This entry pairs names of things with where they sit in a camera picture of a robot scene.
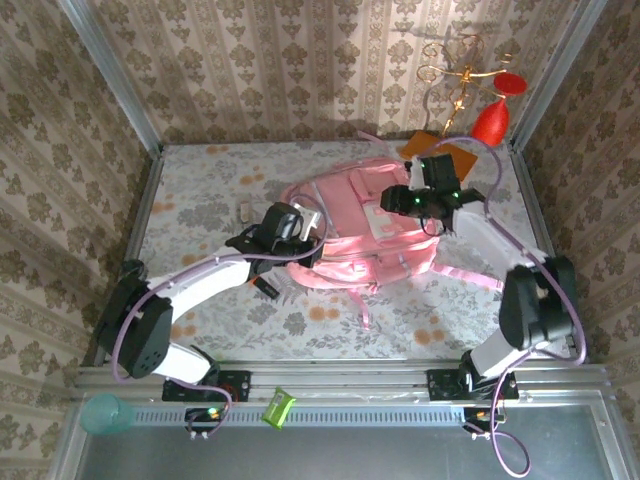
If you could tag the aluminium front frame rail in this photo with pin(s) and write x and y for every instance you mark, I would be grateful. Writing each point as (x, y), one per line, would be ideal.
(350, 380)

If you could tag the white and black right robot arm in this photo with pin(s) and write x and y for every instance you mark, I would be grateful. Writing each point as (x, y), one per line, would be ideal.
(480, 240)

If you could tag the small white beige eraser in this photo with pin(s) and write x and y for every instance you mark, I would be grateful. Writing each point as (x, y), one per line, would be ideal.
(244, 211)

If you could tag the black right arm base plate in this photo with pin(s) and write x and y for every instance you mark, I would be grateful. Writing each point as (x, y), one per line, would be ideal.
(440, 385)

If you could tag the red wine glass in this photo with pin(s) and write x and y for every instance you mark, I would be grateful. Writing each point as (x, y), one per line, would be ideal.
(492, 122)

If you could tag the pink backpack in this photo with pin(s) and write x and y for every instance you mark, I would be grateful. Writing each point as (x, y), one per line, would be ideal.
(340, 200)

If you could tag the teal plastic cup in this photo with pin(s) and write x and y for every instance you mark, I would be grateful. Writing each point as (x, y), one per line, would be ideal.
(105, 414)

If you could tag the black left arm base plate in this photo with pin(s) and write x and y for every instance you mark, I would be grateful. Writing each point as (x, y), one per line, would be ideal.
(240, 385)

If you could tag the green packet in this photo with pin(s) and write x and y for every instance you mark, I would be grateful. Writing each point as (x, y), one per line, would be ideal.
(277, 409)

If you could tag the orange and black highlighter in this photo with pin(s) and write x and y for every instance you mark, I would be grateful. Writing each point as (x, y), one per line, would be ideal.
(270, 290)

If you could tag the small bottle with black cap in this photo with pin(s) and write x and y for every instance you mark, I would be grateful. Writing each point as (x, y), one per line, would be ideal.
(132, 267)

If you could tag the black electronics board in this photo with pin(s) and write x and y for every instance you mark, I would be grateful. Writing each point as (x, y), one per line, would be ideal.
(200, 417)
(480, 417)

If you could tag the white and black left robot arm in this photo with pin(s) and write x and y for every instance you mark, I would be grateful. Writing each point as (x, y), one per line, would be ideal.
(200, 287)

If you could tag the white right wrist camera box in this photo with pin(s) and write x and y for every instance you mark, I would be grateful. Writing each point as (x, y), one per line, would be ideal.
(419, 175)

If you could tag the aluminium side rail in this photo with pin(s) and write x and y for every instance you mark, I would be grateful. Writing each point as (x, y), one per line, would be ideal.
(145, 210)
(534, 210)

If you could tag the aluminium corner post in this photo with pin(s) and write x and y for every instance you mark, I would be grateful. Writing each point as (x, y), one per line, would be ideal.
(556, 75)
(111, 75)

